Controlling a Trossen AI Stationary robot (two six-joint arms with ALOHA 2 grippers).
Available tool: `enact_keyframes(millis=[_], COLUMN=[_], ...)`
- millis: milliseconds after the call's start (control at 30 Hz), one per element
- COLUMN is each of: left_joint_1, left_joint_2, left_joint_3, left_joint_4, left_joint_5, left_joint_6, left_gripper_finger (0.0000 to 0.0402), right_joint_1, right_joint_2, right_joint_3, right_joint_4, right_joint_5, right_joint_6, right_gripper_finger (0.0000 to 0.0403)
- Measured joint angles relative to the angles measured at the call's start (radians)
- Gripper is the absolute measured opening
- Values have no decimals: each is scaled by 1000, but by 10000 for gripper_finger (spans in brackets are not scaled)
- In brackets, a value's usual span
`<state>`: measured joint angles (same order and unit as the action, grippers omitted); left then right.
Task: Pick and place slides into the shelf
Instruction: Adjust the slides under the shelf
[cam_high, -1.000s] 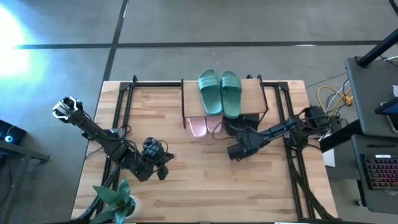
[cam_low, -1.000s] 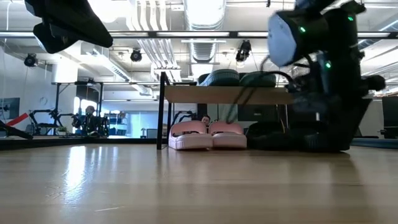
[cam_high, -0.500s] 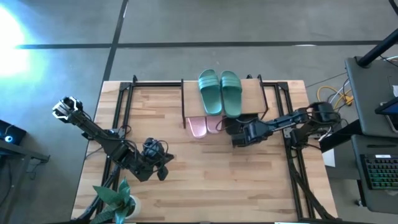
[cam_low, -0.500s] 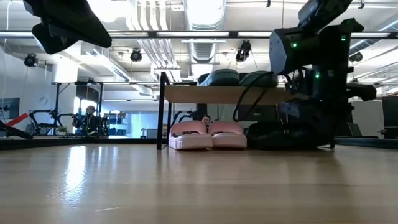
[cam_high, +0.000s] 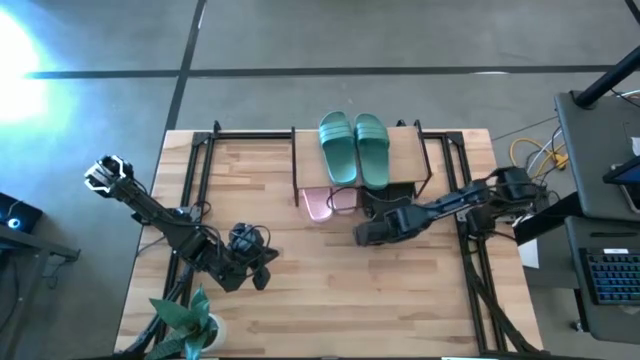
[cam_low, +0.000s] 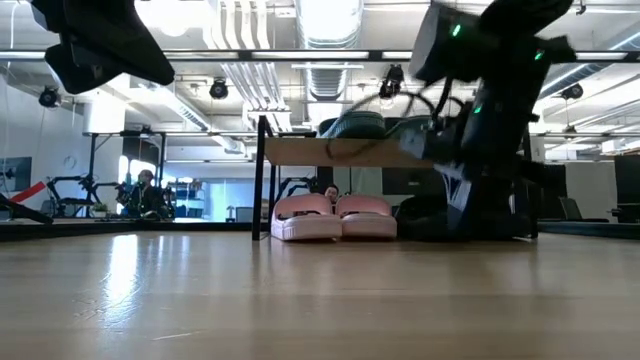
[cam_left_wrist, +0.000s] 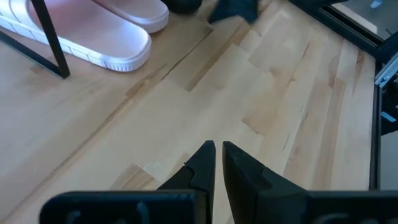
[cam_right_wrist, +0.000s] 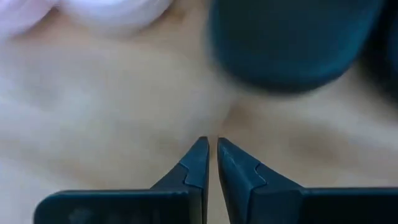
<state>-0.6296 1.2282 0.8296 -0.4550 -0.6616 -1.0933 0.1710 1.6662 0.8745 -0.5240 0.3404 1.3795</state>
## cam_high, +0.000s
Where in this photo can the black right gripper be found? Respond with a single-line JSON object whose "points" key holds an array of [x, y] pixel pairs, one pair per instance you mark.
{"points": [[382, 206]]}

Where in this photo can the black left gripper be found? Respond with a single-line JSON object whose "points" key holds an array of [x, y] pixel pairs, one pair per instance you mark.
{"points": [[246, 245]]}

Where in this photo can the pink rubber slide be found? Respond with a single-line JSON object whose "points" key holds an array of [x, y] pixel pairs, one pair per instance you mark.
{"points": [[317, 207], [346, 202]]}

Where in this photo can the green rubber slide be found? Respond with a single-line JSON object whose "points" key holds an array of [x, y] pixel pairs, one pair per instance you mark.
{"points": [[372, 155], [338, 150]]}

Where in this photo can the wooden shelf with black legs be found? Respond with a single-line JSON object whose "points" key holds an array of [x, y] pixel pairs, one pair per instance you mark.
{"points": [[407, 160]]}

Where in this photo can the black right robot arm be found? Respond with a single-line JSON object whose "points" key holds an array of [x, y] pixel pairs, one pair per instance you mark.
{"points": [[450, 202]]}

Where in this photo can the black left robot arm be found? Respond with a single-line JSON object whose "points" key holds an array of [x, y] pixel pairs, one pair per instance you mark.
{"points": [[165, 225]]}

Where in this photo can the white plant pot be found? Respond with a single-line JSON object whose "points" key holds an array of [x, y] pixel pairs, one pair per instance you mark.
{"points": [[220, 332]]}

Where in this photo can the green potted plant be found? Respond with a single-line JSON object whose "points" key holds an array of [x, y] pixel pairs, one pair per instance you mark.
{"points": [[187, 320]]}

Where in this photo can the white paper sheet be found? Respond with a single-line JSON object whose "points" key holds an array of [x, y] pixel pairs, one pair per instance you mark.
{"points": [[529, 255]]}

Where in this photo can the grey desk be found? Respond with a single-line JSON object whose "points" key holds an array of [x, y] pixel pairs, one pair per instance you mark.
{"points": [[595, 150]]}

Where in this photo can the grey metal stand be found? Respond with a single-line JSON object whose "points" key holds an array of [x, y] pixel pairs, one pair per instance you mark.
{"points": [[30, 245]]}

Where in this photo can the black backlit keyboard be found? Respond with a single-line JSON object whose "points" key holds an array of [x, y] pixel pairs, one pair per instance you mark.
{"points": [[615, 275]]}

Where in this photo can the black box with blue light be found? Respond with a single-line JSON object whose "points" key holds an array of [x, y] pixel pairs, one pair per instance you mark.
{"points": [[25, 212]]}

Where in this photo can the black tablet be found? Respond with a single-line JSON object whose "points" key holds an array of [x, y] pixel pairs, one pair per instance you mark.
{"points": [[631, 175]]}

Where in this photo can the black pole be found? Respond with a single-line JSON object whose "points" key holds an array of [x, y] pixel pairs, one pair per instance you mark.
{"points": [[607, 77]]}

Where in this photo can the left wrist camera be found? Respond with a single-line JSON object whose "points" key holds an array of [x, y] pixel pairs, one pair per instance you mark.
{"points": [[261, 279]]}

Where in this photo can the black aluminium table frame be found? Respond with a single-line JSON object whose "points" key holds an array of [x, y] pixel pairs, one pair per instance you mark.
{"points": [[235, 135]]}

